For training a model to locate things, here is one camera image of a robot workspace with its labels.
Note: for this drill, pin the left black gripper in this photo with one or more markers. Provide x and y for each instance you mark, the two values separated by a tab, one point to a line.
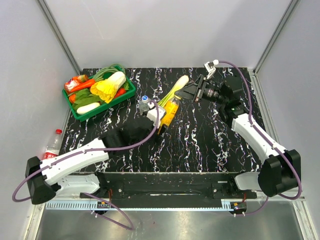
162	130

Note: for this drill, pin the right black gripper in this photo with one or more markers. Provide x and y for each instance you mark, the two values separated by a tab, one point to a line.
189	92

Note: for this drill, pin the orange juice bottle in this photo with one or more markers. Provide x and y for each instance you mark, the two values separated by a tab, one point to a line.
171	108

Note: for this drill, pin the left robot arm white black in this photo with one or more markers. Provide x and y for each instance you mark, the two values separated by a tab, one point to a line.
45	179

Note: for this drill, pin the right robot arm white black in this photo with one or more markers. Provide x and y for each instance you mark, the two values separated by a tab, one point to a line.
281	168

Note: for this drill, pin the clear bottle blue cap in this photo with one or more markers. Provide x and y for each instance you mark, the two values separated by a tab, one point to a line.
145	105

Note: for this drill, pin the water bottle red cap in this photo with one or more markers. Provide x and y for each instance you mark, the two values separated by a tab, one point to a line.
54	145

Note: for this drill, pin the black marble mat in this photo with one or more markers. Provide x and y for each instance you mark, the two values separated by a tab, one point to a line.
197	140

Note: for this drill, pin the toy green onion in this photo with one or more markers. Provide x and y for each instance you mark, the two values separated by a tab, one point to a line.
180	83

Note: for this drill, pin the small orange carrot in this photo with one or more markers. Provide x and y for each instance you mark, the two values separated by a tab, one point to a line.
120	92

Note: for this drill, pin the toy napa cabbage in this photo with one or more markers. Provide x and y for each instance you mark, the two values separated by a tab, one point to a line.
107	89

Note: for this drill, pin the green beans bundle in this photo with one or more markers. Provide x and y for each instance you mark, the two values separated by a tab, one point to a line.
106	72

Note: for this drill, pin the green plastic basket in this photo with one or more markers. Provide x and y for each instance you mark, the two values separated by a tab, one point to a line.
131	90

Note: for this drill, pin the white toy radish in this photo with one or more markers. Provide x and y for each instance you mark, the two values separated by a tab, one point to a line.
87	108

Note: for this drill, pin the green leafy vegetable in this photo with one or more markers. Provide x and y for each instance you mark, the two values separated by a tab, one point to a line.
85	97

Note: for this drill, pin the long orange carrot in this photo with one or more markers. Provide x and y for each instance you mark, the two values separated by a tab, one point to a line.
84	85

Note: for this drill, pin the orange tomato piece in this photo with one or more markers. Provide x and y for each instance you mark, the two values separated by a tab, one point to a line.
72	98

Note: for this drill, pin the red snack packet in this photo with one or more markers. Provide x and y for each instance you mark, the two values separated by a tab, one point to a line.
74	82

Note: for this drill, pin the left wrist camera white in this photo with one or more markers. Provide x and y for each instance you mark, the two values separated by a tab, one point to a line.
155	114

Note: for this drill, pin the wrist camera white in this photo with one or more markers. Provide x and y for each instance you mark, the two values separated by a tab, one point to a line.
155	114
210	67

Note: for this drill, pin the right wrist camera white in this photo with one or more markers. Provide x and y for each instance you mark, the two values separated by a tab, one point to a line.
210	67

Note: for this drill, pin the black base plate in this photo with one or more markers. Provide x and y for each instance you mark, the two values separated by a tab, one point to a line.
212	185

